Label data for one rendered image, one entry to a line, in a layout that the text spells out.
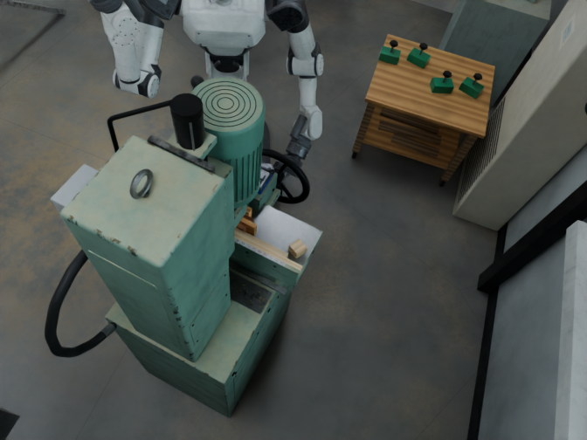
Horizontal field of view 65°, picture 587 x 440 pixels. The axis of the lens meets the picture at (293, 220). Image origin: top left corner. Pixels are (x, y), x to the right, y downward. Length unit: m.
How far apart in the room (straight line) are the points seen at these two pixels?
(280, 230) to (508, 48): 2.21
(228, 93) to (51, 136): 2.17
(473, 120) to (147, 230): 2.10
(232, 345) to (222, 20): 1.03
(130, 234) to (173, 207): 0.09
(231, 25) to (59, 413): 1.77
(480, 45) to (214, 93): 2.48
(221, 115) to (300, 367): 1.56
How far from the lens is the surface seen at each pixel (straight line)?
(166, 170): 0.93
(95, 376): 2.41
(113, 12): 1.47
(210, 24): 1.63
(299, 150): 1.89
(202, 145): 0.96
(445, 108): 2.66
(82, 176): 1.01
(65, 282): 1.13
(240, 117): 1.03
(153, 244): 0.85
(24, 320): 2.60
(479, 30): 3.28
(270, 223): 1.58
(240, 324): 1.54
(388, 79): 2.69
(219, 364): 1.51
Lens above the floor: 2.27
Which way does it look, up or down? 59 degrees down
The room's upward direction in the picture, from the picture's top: 11 degrees clockwise
